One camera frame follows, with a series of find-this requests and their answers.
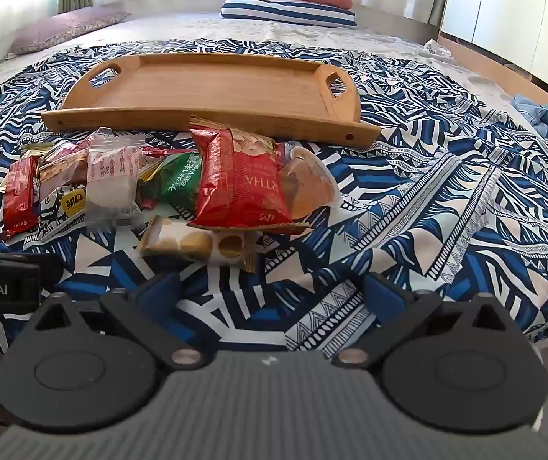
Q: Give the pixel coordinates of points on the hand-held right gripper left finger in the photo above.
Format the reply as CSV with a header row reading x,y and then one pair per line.
x,y
159,293

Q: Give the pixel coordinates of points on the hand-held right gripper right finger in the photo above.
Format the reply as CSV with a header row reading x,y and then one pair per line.
x,y
379,293

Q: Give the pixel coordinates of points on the cream cookie packet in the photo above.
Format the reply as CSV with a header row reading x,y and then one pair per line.
x,y
183,242

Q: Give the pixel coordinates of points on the small red snack packet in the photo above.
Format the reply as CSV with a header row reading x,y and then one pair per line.
x,y
20,196

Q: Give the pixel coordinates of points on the black white yellow-label packet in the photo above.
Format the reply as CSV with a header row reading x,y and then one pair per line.
x,y
58,211

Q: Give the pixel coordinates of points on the green snack packet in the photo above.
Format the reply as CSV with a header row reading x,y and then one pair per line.
x,y
178,184

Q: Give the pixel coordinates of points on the clear white snack packet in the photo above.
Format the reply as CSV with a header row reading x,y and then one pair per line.
x,y
111,187

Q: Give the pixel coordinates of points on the clear jelly cup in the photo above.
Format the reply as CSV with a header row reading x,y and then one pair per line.
x,y
307,187

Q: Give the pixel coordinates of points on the brown clear snack packet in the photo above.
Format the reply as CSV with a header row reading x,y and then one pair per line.
x,y
63,167

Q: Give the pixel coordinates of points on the gold snack packet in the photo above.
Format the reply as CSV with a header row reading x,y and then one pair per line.
x,y
37,147

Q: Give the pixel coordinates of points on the large red nut packet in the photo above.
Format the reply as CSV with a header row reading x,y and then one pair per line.
x,y
240,177

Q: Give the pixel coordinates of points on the blue patterned blanket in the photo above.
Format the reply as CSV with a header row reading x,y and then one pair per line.
x,y
422,201

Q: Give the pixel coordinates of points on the crumpled white plastic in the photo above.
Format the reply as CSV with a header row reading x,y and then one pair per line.
x,y
437,48

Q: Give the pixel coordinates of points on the purple floral pillow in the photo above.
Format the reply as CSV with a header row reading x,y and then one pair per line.
x,y
58,28

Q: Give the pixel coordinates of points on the white bed sheet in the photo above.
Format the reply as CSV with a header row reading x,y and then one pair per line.
x,y
302,33

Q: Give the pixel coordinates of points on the blue white striped pillow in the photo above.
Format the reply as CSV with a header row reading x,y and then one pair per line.
x,y
283,12

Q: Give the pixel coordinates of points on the white wardrobe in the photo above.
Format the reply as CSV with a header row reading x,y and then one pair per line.
x,y
518,9

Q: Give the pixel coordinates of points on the wooden bed frame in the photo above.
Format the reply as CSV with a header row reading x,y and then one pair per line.
x,y
494,64

